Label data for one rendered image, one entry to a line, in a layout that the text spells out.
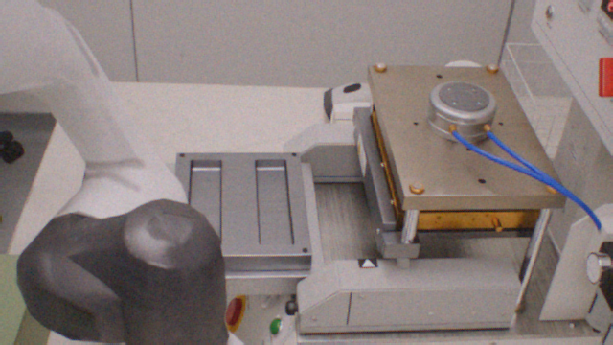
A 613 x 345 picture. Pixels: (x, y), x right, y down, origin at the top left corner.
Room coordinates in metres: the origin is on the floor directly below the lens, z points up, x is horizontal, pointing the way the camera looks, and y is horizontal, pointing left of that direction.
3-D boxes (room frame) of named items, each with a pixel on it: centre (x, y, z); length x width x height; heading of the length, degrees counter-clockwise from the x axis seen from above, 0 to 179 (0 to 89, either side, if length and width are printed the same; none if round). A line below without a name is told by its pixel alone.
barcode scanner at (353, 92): (1.33, -0.13, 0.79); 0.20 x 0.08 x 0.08; 94
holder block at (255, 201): (0.76, 0.08, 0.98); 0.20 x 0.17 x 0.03; 7
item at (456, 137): (0.78, -0.21, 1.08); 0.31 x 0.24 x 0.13; 7
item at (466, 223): (0.78, -0.18, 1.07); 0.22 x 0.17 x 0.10; 7
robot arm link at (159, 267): (0.47, 0.15, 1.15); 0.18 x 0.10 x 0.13; 72
